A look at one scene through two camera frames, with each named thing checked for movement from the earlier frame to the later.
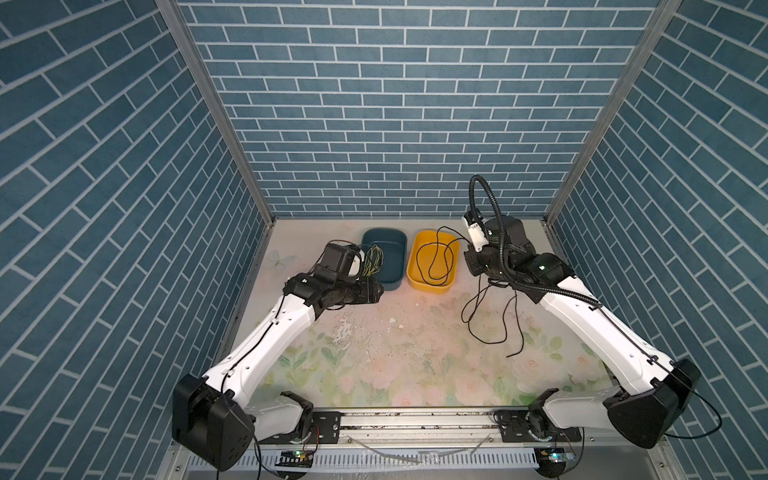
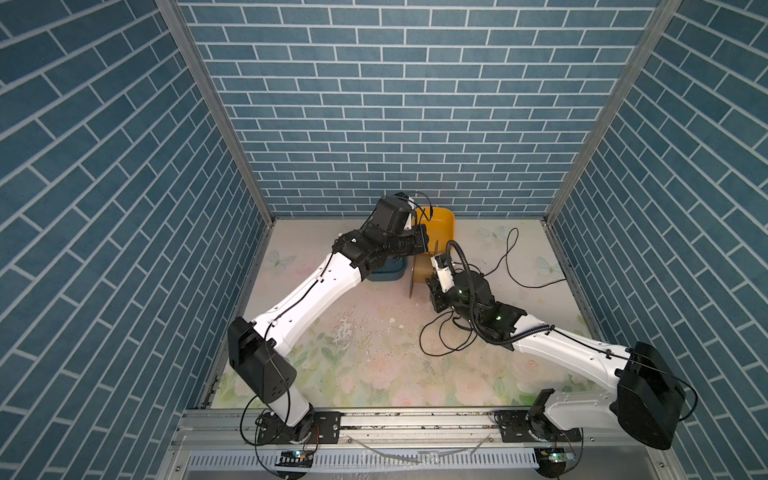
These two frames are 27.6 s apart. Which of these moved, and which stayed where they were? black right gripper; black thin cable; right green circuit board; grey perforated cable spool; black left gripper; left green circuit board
Moved: black left gripper; black thin cable; black right gripper; grey perforated cable spool
Stayed: left green circuit board; right green circuit board
